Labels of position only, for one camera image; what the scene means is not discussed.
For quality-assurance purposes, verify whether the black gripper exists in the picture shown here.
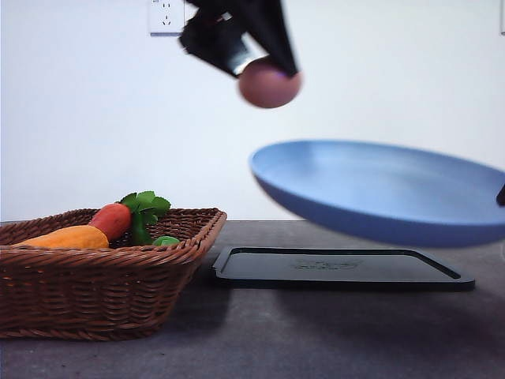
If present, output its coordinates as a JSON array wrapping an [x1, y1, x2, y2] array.
[[179, 0, 299, 76]]

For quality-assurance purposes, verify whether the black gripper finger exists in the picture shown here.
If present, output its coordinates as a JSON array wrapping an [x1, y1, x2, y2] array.
[[496, 183, 505, 208]]

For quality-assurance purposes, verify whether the brown egg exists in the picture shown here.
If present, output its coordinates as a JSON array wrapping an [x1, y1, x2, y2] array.
[[238, 58, 301, 109]]

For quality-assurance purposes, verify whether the blue round plate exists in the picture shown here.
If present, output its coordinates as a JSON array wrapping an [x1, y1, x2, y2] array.
[[250, 139, 505, 247]]

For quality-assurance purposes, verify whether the brown wicker basket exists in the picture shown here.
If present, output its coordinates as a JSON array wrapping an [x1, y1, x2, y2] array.
[[0, 208, 227, 341]]

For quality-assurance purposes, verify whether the black rectangular tray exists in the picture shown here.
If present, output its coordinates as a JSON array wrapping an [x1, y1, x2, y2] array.
[[212, 247, 476, 291]]

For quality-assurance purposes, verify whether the green plastic leafy vegetable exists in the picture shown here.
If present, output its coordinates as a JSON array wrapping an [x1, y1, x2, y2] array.
[[120, 191, 180, 246]]

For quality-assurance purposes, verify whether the red-orange toy carrot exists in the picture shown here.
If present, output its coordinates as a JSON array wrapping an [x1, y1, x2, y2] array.
[[88, 203, 132, 241]]

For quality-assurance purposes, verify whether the yellow-orange toy vegetable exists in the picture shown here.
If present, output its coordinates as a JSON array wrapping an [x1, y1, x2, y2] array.
[[13, 225, 110, 249]]

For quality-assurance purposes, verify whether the white wall power socket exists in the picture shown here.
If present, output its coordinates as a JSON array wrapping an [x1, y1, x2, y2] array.
[[151, 0, 185, 37]]

